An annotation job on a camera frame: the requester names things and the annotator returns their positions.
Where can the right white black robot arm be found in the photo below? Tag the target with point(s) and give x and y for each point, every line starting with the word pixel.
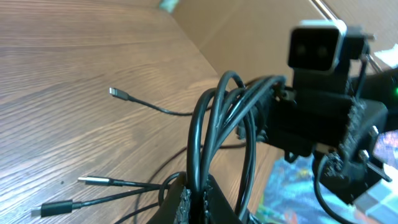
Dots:
pixel 246 129

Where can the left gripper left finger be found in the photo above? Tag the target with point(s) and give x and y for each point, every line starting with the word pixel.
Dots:
pixel 175 201

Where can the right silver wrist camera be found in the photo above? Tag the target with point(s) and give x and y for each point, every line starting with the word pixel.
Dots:
pixel 315 45

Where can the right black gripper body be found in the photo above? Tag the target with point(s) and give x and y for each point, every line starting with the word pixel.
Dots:
pixel 297 120

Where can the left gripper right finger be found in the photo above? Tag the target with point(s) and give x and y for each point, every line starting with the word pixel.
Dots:
pixel 216 208

